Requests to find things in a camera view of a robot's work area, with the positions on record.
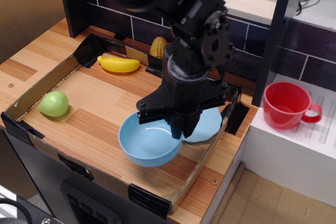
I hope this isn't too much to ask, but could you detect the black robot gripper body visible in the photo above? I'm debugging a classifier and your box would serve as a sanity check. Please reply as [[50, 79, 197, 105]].
[[136, 69, 228, 124]]

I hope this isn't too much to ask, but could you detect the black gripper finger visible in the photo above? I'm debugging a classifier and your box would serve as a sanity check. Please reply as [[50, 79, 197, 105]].
[[165, 114, 186, 139], [183, 110, 202, 138]]

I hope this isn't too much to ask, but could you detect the light blue plastic bowl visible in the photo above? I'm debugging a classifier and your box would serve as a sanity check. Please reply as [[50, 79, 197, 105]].
[[119, 113, 182, 167]]

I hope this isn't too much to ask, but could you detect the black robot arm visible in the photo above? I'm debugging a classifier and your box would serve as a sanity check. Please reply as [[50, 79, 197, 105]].
[[116, 0, 234, 139]]

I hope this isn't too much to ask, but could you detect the light blue plastic plate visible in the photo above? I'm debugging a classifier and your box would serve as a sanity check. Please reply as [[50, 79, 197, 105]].
[[182, 108, 223, 143]]

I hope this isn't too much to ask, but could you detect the cardboard fence with black tape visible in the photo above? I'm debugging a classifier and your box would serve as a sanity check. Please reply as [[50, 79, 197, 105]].
[[1, 32, 256, 223]]

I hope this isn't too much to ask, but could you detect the yellow toy corn cob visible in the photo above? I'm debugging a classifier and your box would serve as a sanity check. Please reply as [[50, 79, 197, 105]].
[[150, 36, 168, 59]]

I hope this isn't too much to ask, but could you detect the yellow toy banana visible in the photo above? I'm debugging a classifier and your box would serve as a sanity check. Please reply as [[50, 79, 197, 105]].
[[97, 56, 141, 73]]

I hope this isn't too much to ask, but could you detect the red plastic cup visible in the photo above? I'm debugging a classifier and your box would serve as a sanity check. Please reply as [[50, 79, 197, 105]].
[[263, 81, 322, 130]]

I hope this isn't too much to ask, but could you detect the black oven control panel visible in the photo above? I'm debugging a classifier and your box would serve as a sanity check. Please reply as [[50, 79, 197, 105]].
[[61, 182, 122, 224]]

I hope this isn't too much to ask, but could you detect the white grooved drying rack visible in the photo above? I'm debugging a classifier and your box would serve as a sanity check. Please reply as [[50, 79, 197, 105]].
[[243, 74, 335, 207]]

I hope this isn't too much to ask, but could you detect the green toy pear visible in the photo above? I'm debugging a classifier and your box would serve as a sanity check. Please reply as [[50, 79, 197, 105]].
[[38, 91, 69, 118]]

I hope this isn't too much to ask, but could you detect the dark left shelf post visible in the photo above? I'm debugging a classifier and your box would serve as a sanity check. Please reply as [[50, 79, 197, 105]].
[[62, 0, 90, 38]]

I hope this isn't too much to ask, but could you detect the dark shelf post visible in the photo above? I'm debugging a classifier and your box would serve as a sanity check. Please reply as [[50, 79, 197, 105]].
[[62, 0, 90, 38], [252, 0, 299, 106]]

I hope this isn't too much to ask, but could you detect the dark right shelf post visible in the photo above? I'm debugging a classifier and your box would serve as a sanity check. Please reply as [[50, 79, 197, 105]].
[[252, 0, 299, 106]]

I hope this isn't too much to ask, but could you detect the black braided cable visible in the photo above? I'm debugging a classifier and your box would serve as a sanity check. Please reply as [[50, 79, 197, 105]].
[[0, 199, 27, 224]]

